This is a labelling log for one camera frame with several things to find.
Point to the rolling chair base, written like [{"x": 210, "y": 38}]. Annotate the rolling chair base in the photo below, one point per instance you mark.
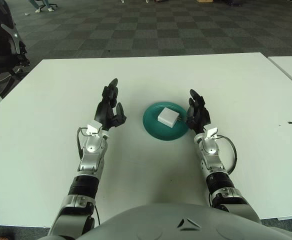
[{"x": 53, "y": 5}]

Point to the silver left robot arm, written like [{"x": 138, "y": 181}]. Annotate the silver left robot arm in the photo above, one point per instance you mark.
[{"x": 91, "y": 155}]

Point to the grey robot torso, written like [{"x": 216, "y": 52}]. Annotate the grey robot torso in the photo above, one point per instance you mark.
[{"x": 161, "y": 225}]

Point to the seated person in jeans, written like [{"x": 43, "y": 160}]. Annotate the seated person in jeans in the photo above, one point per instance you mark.
[{"x": 33, "y": 3}]

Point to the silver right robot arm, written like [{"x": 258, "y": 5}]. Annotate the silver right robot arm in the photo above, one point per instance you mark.
[{"x": 211, "y": 150}]

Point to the teal round plate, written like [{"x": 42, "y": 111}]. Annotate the teal round plate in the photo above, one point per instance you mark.
[{"x": 156, "y": 130}]

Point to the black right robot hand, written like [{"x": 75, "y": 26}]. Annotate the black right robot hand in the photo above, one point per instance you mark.
[{"x": 199, "y": 115}]

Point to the black grey office chair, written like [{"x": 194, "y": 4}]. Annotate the black grey office chair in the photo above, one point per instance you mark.
[{"x": 1, "y": 50}]

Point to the white charger block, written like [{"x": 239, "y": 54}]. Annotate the white charger block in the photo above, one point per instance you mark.
[{"x": 168, "y": 116}]

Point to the brown cardboard box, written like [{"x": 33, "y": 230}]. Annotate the brown cardboard box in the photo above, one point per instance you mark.
[{"x": 204, "y": 1}]

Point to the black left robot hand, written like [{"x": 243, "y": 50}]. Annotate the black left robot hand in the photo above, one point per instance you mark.
[{"x": 106, "y": 112}]

